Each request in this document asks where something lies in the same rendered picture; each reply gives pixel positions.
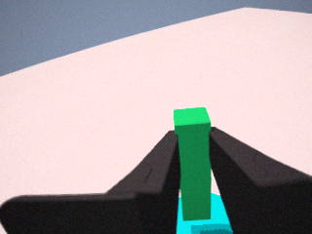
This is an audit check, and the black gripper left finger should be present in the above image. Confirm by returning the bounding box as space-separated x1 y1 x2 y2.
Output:
0 130 181 234

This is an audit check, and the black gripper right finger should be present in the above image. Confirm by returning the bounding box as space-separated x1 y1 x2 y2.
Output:
209 127 312 234

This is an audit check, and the green rectangular post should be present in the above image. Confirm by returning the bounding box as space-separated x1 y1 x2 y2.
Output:
174 106 212 221

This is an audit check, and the cyan circle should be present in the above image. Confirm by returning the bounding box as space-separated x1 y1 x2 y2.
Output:
176 193 233 234

